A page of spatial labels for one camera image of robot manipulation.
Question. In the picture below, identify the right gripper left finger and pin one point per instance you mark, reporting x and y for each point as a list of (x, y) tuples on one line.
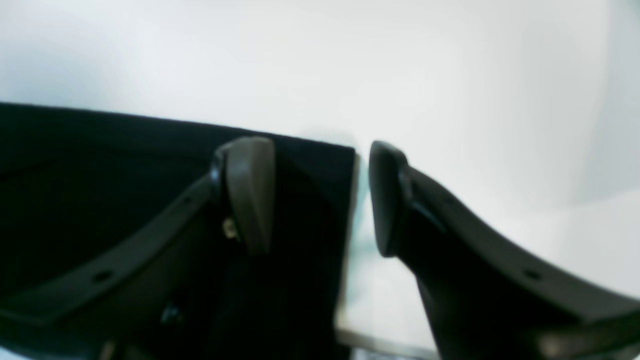
[(144, 297)]

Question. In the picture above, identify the black T-shirt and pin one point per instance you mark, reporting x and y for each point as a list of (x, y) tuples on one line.
[(75, 182)]

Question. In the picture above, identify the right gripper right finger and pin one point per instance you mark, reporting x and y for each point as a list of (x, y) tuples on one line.
[(485, 297)]

